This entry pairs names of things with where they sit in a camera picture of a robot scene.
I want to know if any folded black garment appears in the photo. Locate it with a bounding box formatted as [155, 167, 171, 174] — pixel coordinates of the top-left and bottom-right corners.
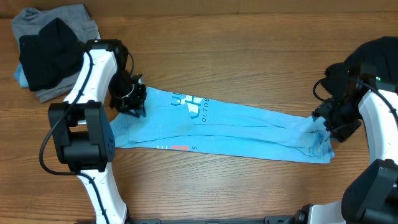
[19, 18, 83, 91]

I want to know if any black t-shirt at right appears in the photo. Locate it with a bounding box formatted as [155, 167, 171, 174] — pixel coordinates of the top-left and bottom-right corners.
[321, 36, 397, 100]

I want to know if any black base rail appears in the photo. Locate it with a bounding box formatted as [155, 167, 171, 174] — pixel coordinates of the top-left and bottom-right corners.
[129, 215, 294, 224]

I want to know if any folded light blue garment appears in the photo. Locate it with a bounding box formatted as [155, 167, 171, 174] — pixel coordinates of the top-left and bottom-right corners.
[13, 63, 29, 88]

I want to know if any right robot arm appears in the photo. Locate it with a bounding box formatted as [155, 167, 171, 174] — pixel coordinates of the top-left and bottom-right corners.
[274, 63, 397, 223]

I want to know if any folded grey garment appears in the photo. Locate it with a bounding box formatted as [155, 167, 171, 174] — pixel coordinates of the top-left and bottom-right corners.
[11, 4, 100, 103]

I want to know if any light blue printed t-shirt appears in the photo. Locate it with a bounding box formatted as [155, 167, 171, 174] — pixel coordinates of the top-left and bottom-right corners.
[111, 88, 334, 164]

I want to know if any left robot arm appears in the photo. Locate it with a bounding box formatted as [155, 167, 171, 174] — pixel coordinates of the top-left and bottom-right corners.
[43, 39, 147, 223]

